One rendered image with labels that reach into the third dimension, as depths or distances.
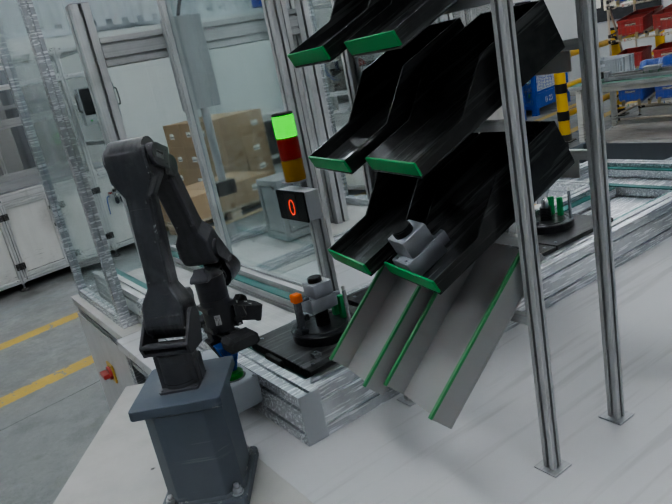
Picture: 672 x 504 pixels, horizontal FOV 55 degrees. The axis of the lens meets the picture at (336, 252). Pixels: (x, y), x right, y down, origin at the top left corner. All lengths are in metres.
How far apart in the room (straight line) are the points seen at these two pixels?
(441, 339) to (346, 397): 0.27
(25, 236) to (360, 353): 5.65
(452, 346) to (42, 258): 5.89
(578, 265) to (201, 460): 1.01
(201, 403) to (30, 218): 5.68
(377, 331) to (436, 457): 0.23
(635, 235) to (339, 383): 0.98
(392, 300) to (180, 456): 0.43
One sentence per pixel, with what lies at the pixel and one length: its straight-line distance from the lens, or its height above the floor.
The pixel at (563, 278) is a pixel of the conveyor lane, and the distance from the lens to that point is 1.63.
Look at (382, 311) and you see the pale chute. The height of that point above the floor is 1.07.
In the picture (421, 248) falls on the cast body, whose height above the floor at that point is 1.24.
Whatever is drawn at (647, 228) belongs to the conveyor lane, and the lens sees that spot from 1.91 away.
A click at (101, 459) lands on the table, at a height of 0.86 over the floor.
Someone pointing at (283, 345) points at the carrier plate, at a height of 0.97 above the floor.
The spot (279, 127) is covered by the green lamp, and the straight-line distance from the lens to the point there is 1.46.
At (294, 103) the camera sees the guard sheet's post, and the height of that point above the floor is 1.43.
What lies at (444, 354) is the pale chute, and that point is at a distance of 1.01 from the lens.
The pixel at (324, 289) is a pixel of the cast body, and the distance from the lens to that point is 1.31.
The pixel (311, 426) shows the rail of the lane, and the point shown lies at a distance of 1.19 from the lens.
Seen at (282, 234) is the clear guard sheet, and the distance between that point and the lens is 1.70.
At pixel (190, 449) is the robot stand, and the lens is 1.08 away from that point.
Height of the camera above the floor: 1.52
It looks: 17 degrees down
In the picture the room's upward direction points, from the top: 11 degrees counter-clockwise
